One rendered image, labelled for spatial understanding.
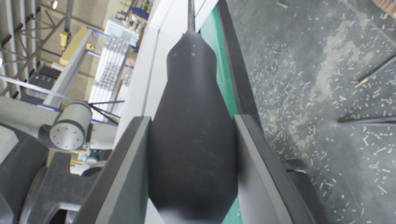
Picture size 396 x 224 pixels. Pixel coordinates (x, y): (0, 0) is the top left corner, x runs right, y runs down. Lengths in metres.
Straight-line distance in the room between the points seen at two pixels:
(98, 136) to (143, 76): 0.35
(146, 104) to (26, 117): 0.42
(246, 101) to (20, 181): 0.36
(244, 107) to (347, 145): 0.91
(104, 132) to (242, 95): 0.46
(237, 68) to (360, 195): 0.88
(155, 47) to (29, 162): 0.30
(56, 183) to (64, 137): 0.18
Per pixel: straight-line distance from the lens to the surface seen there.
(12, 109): 0.63
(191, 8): 0.17
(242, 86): 0.22
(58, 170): 0.43
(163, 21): 0.37
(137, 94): 0.25
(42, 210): 0.40
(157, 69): 0.29
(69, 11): 14.81
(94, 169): 0.47
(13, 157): 0.43
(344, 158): 1.08
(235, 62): 0.24
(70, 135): 0.56
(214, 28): 0.29
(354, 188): 1.05
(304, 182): 1.01
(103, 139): 0.60
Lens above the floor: 0.96
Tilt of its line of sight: 24 degrees down
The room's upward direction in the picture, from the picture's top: 71 degrees counter-clockwise
